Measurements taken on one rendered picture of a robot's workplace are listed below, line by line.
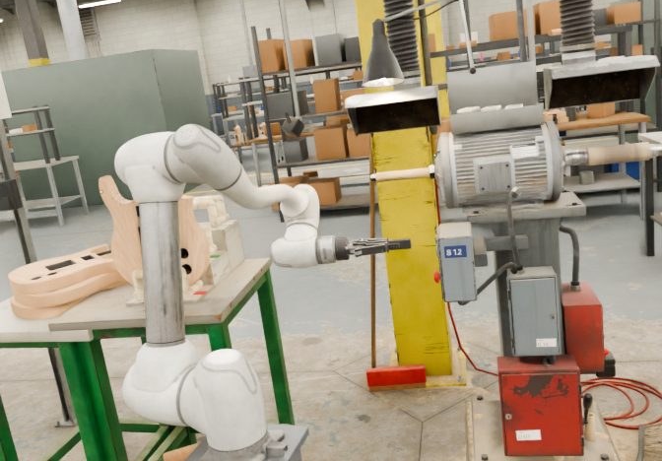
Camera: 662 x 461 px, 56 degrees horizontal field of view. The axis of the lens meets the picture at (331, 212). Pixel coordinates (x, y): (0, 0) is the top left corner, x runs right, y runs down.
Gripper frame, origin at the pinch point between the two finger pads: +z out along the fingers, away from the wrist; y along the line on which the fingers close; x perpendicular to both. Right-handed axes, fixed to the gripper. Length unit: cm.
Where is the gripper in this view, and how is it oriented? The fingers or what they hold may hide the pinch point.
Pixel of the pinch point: (399, 244)
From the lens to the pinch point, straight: 195.7
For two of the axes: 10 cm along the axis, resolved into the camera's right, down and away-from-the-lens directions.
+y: -1.9, 2.5, -9.5
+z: 9.7, -0.9, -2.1
